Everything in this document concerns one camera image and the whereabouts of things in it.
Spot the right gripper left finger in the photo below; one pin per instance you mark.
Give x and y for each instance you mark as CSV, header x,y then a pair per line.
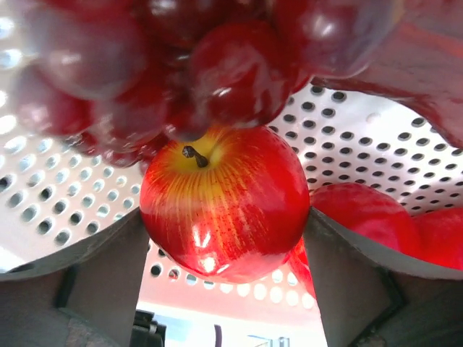
x,y
83,295

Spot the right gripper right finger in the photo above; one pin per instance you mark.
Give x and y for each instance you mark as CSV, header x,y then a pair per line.
x,y
371,295

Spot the red apple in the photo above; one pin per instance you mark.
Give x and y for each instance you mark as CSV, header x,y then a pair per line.
x,y
229,207
434,237

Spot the dark red grape bunch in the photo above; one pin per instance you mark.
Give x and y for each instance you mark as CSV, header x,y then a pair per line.
x,y
118,77

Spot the white perforated plastic basket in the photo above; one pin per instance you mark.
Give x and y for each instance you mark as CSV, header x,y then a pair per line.
x,y
52,197

